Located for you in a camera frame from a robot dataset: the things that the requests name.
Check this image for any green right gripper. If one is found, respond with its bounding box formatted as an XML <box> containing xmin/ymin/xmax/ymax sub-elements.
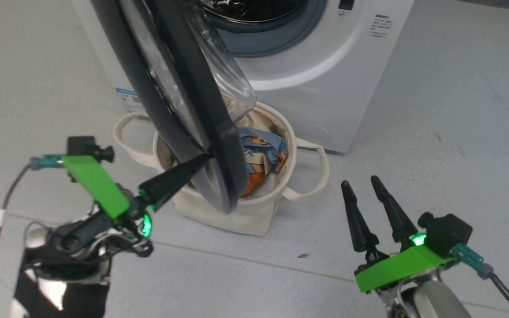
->
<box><xmin>341</xmin><ymin>176</ymin><xmax>456</xmax><ymax>305</ymax></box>

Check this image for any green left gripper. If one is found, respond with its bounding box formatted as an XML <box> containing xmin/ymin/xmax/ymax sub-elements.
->
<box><xmin>47</xmin><ymin>153</ymin><xmax>211</xmax><ymax>262</ymax></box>

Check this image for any dark round washing machine door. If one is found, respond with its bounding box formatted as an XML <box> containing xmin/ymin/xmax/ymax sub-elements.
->
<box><xmin>90</xmin><ymin>0</ymin><xmax>257</xmax><ymax>216</ymax></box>

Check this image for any blue orange printed garment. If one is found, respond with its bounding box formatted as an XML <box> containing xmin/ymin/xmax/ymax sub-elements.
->
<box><xmin>237</xmin><ymin>127</ymin><xmax>289</xmax><ymax>197</ymax></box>

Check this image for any cream canvas laundry basket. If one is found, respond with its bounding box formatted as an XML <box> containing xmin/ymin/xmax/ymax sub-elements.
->
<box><xmin>112</xmin><ymin>101</ymin><xmax>330</xmax><ymax>237</ymax></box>

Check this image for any white washing machine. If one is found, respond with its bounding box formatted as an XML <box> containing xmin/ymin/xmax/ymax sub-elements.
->
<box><xmin>71</xmin><ymin>0</ymin><xmax>415</xmax><ymax>155</ymax></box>

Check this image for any blue energy label sticker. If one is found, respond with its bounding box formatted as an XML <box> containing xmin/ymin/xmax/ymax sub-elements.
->
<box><xmin>115</xmin><ymin>87</ymin><xmax>145</xmax><ymax>113</ymax></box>

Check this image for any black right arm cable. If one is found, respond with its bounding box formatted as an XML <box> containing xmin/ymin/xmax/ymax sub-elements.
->
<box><xmin>451</xmin><ymin>243</ymin><xmax>509</xmax><ymax>315</ymax></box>

